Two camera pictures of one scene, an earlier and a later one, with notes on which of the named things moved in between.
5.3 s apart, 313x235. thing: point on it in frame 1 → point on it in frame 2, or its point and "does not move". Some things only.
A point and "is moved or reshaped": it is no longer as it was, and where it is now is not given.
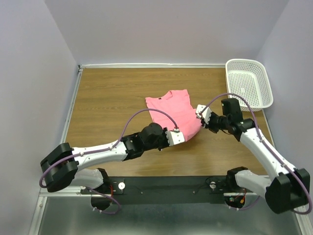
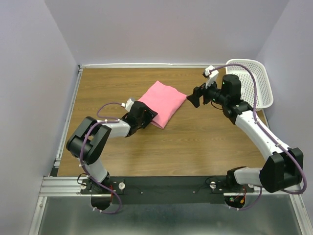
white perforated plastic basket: x=249 y=79 does not move
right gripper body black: x=214 y=124 → x=211 y=93
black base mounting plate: x=163 y=190 does not move
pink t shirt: x=177 y=104 is moved or reshaped
